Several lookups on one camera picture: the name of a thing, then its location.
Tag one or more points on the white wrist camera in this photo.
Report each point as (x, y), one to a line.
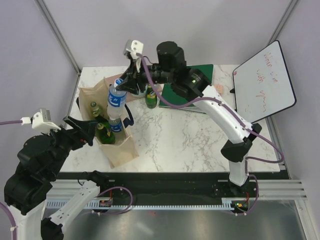
(132, 48)
(41, 121)

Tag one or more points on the white cable duct strip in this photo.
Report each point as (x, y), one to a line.
(96, 204)

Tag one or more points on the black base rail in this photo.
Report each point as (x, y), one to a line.
(175, 188)

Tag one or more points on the blue cap water bottle front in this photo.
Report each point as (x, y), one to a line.
(117, 129)

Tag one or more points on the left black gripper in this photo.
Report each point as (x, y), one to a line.
(82, 126)

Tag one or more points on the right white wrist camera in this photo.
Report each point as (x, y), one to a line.
(132, 48)

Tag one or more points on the green glass bottle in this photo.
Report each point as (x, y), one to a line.
(97, 112)
(104, 136)
(151, 99)

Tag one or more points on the green glass bottle in bag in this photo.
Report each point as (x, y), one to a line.
(104, 136)

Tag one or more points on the beige canvas tote bag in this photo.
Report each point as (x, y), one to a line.
(117, 154)

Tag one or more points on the light blue headphones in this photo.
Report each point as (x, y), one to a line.
(139, 94)

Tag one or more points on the green binder folder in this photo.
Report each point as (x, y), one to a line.
(190, 86)

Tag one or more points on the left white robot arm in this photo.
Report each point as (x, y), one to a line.
(40, 161)

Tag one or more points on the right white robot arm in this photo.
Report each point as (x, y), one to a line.
(240, 133)

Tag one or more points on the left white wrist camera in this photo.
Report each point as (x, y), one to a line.
(41, 121)

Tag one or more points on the blue cap water bottle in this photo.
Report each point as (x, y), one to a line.
(117, 129)
(116, 100)

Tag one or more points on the small whiteboard with writing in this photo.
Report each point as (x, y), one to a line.
(262, 85)

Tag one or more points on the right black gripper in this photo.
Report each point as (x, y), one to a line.
(134, 74)

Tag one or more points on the brown cardboard sheet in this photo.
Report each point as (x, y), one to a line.
(129, 96)

